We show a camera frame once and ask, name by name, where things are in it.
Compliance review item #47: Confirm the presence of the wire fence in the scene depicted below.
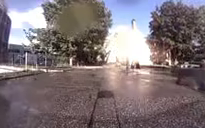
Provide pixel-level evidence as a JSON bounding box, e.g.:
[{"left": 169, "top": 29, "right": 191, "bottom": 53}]
[{"left": 9, "top": 52, "right": 71, "bottom": 67}]

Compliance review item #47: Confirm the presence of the grey asphalt road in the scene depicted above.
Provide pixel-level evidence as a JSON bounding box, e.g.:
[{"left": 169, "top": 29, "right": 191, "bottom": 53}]
[{"left": 0, "top": 65, "right": 205, "bottom": 128}]

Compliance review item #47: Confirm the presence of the row of leafy trees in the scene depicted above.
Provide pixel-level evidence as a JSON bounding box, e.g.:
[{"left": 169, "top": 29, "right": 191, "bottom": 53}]
[{"left": 146, "top": 0, "right": 205, "bottom": 67}]

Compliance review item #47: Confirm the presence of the pale pavement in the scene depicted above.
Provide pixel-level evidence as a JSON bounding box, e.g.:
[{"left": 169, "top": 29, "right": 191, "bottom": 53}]
[{"left": 0, "top": 63, "right": 28, "bottom": 74}]

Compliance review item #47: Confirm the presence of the low grey building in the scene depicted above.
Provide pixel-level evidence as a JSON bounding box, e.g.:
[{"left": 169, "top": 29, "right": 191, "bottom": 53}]
[{"left": 8, "top": 43, "right": 44, "bottom": 66}]

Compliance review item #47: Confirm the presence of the kerb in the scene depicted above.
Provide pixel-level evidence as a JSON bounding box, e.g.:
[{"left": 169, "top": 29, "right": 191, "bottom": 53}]
[{"left": 0, "top": 68, "right": 74, "bottom": 83}]

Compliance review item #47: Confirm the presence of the white pole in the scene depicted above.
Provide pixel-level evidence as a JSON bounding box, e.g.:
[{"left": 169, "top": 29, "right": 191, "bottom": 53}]
[{"left": 24, "top": 51, "right": 28, "bottom": 71}]

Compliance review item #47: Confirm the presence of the group of green trees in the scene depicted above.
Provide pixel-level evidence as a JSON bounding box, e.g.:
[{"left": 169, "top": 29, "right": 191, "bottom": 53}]
[{"left": 23, "top": 0, "right": 114, "bottom": 67}]

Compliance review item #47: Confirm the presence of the group of people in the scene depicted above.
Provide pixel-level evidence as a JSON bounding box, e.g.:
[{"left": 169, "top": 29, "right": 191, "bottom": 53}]
[{"left": 124, "top": 57, "right": 142, "bottom": 71}]

